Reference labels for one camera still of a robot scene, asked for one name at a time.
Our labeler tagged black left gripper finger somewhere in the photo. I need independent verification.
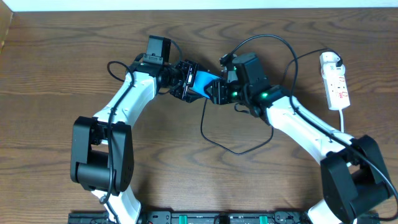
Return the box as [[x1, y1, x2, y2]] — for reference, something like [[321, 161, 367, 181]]
[[195, 63, 214, 75], [185, 92, 203, 103]]

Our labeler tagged white power strip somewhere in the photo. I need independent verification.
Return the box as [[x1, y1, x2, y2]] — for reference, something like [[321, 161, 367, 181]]
[[321, 64, 351, 111]]

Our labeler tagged blue Galaxy smartphone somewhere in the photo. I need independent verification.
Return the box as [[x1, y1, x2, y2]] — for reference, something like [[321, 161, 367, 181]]
[[188, 71, 221, 99]]

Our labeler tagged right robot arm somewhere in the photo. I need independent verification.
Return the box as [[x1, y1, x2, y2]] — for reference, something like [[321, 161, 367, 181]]
[[205, 53, 397, 223]]

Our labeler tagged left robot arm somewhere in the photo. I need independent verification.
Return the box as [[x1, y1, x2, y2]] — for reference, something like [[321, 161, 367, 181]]
[[70, 35, 218, 223]]

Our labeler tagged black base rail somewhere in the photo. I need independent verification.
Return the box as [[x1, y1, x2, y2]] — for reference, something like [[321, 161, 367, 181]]
[[67, 211, 311, 224]]

